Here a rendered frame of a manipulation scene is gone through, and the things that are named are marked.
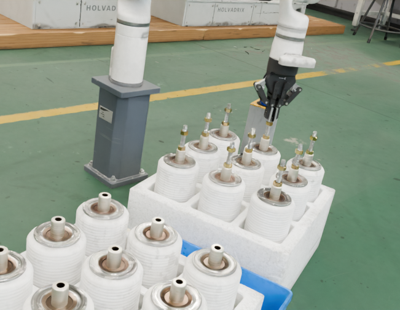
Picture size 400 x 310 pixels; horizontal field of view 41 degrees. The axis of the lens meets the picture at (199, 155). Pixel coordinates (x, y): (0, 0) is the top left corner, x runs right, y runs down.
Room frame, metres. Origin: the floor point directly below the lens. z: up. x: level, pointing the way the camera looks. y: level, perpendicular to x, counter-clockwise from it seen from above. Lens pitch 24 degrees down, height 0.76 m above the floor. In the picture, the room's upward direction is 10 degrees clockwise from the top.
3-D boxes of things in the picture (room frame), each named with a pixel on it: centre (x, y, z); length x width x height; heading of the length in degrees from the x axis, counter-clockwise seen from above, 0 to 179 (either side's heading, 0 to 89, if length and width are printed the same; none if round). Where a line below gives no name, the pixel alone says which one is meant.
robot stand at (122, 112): (1.47, 0.25, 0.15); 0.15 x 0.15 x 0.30; 50
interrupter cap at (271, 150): (1.28, -0.16, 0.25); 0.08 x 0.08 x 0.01
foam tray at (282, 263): (1.17, -0.11, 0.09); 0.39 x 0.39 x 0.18; 66
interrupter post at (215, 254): (0.73, -0.06, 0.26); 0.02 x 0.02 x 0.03
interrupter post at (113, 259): (0.68, 0.10, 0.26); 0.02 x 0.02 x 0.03
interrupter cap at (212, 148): (1.21, 0.00, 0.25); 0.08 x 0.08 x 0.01
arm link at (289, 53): (1.26, -0.17, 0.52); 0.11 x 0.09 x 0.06; 22
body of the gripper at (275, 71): (1.28, -0.16, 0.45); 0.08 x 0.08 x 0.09
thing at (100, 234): (0.84, 0.16, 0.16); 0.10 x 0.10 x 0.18
